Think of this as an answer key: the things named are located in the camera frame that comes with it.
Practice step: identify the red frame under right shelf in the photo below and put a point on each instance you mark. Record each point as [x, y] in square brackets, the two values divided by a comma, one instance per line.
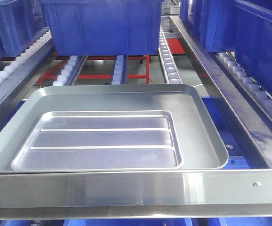
[98, 70]

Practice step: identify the large grey tray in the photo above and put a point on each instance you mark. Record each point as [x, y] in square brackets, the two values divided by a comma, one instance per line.
[200, 143]

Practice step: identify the right shelf left roller track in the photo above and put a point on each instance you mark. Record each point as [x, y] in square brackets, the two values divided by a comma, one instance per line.
[71, 71]

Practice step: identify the right shelf far-left roller track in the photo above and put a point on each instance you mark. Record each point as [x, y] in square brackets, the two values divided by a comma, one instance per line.
[24, 56]

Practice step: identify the right shelf front rail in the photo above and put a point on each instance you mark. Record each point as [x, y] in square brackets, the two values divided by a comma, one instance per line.
[137, 194]

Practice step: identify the blue bin right shelf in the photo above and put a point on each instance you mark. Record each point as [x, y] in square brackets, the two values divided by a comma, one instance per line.
[241, 26]

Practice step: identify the blue bin shelf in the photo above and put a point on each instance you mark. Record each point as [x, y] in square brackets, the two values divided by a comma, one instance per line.
[21, 24]
[241, 26]

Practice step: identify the large blue bin centre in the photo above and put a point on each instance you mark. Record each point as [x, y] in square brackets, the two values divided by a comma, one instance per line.
[104, 27]

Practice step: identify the blue bin far left shelf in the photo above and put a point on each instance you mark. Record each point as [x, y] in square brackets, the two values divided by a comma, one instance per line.
[21, 24]

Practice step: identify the small silver ribbed tray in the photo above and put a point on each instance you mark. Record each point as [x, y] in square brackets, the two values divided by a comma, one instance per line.
[67, 141]

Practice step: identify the right shelf middle roller track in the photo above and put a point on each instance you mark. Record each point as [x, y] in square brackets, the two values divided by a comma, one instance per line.
[120, 69]

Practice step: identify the right shelf far-right roller track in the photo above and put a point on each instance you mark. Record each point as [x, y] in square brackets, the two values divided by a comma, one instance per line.
[250, 85]

